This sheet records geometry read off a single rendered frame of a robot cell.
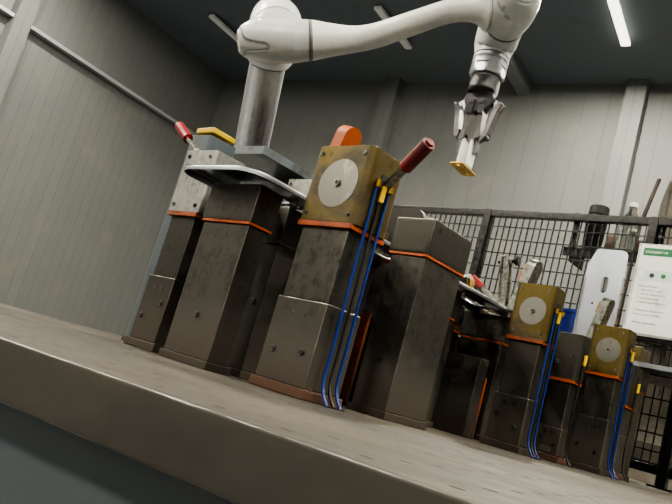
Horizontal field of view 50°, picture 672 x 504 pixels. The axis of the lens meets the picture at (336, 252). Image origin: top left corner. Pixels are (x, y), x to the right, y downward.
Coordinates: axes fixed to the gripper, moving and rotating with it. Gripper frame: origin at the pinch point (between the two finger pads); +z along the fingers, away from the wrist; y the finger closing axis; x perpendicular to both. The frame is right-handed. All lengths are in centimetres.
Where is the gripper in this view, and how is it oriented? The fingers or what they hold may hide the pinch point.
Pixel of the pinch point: (466, 154)
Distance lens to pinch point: 181.7
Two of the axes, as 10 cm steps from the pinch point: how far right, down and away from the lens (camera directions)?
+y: 8.0, 1.2, -5.8
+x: 5.3, 3.0, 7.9
